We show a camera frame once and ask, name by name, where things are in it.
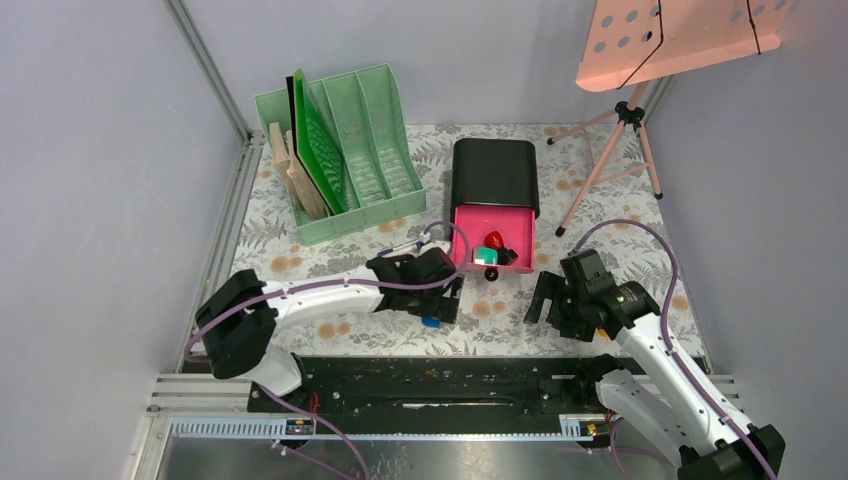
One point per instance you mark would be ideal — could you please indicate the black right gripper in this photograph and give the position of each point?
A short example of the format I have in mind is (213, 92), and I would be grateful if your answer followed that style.
(547, 286)

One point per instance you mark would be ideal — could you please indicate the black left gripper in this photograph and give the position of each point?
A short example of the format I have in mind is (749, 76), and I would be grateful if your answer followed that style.
(442, 307)

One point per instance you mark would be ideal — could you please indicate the blue whiteboard eraser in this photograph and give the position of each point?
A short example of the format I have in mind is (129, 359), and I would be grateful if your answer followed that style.
(432, 323)

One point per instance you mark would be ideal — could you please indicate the green grey eraser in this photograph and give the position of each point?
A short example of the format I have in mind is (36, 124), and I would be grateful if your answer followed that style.
(485, 256)

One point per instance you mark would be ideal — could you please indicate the black pink drawer unit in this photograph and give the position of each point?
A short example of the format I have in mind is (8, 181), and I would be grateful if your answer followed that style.
(494, 187)

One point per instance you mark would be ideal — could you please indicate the purple 52-storey treehouse book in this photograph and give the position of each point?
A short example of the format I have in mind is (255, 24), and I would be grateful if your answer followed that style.
(307, 194)

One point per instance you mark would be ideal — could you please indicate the white AVE notebook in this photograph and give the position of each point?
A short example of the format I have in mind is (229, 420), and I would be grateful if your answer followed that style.
(296, 129)

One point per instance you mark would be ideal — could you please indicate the green transparent plastic folder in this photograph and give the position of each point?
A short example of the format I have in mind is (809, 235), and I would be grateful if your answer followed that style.
(318, 149)

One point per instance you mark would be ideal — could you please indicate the green 104-storey treehouse book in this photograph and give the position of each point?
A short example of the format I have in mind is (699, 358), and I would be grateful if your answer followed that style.
(281, 161)

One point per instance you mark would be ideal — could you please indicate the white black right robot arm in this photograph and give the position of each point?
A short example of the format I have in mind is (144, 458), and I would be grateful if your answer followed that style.
(696, 427)

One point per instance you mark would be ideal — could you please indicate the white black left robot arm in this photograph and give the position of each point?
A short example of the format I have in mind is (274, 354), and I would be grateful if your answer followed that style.
(238, 323)

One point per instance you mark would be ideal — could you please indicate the blue capped marker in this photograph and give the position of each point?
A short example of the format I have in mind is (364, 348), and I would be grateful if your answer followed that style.
(411, 248)

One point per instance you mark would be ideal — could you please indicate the floral table mat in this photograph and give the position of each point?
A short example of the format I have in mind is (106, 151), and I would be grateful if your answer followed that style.
(620, 219)

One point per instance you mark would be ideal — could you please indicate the mint green file organizer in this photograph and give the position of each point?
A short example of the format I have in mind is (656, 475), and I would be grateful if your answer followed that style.
(363, 112)

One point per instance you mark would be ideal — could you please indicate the pink music stand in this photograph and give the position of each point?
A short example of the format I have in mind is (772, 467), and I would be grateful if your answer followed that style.
(635, 43)

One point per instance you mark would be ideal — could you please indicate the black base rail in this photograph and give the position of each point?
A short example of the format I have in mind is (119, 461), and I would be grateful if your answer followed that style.
(391, 398)

